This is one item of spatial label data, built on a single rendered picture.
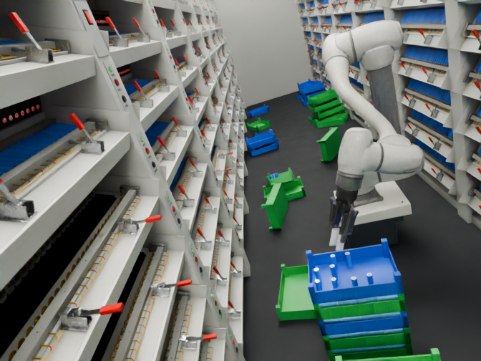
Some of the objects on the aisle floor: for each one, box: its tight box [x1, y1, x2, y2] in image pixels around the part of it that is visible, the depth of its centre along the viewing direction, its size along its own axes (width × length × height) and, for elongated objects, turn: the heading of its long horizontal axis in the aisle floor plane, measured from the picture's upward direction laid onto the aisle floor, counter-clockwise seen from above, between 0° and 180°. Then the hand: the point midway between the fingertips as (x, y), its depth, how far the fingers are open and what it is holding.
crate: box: [266, 168, 294, 187], centre depth 277 cm, size 30×20×8 cm
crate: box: [316, 127, 341, 163], centre depth 301 cm, size 8×30×20 cm, turn 177°
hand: (337, 239), depth 128 cm, fingers open, 3 cm apart
